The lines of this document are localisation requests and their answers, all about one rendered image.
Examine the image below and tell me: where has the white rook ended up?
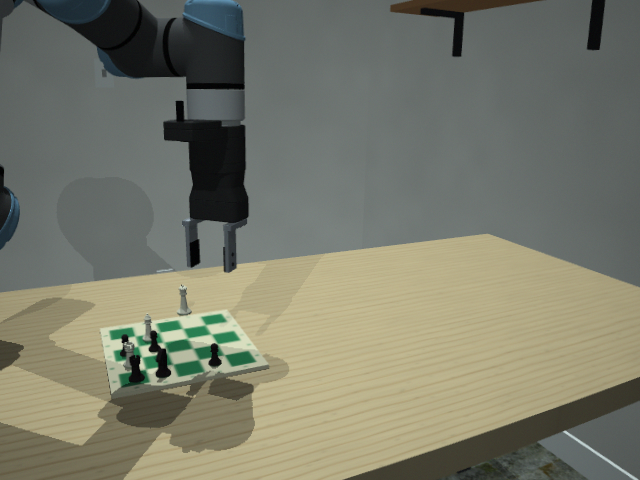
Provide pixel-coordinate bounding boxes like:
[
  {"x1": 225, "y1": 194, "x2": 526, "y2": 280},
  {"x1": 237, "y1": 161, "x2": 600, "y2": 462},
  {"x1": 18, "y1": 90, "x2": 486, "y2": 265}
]
[{"x1": 123, "y1": 341, "x2": 135, "y2": 368}]

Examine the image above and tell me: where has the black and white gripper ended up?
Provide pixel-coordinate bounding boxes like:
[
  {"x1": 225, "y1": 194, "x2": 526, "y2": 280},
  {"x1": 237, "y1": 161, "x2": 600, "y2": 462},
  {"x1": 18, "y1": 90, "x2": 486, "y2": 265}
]
[{"x1": 163, "y1": 90, "x2": 249, "y2": 273}]

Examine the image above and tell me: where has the green and white chessboard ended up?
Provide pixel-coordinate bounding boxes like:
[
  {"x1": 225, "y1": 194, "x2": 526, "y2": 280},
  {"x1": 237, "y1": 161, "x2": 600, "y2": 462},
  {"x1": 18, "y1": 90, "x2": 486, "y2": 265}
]
[{"x1": 100, "y1": 310, "x2": 269, "y2": 399}]

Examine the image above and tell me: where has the white bishop chess piece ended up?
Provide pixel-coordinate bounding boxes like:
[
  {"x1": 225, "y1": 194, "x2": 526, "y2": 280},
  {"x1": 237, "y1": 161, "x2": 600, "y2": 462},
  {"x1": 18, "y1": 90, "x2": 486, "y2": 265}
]
[{"x1": 142, "y1": 313, "x2": 152, "y2": 342}]

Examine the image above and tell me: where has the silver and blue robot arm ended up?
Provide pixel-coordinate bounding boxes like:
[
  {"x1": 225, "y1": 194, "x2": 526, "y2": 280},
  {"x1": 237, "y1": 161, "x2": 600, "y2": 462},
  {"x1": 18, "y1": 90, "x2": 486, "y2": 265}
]
[{"x1": 0, "y1": 0, "x2": 245, "y2": 250}]

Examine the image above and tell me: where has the white chess queen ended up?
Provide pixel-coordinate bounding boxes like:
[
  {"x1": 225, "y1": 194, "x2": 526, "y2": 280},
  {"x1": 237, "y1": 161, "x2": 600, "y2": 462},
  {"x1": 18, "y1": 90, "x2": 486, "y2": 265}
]
[{"x1": 177, "y1": 285, "x2": 191, "y2": 315}]

